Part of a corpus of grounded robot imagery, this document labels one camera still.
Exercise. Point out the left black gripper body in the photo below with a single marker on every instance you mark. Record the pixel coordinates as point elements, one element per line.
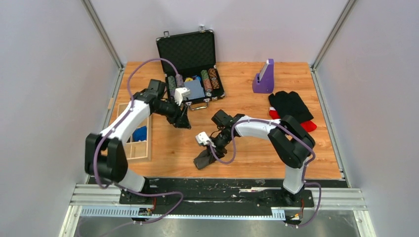
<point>173,117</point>

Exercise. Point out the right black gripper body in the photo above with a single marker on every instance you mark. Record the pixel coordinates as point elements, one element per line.
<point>220,142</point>

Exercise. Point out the grey underwear white waistband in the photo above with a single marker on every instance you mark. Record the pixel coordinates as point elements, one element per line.
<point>204,159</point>

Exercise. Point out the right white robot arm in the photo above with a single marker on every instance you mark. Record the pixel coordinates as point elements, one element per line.
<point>293,144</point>

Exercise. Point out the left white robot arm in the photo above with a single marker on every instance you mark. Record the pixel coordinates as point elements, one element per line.
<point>105,156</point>

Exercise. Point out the black underwear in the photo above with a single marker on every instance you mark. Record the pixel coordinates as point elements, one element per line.
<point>290,104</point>

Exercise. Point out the red underwear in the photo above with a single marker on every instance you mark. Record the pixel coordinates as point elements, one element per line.
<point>309,126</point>

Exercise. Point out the blue rolled cloth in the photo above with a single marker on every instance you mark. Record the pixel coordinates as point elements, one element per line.
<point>140,134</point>

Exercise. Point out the wooden compartment tray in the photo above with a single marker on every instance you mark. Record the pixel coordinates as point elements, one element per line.
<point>140,151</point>

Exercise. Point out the black poker chip case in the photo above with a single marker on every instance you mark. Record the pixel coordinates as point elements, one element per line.
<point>194,56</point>

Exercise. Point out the purple card holder stand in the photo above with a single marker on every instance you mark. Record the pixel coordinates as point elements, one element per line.
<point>263,82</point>

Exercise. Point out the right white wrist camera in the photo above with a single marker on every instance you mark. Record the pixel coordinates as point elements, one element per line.
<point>204,140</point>

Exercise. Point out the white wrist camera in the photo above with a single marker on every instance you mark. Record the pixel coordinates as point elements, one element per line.
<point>204,140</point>
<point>180,94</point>

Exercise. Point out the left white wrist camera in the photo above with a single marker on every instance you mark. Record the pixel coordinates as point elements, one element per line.
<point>180,94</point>

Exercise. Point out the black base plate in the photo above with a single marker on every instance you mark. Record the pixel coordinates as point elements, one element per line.
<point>206,196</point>

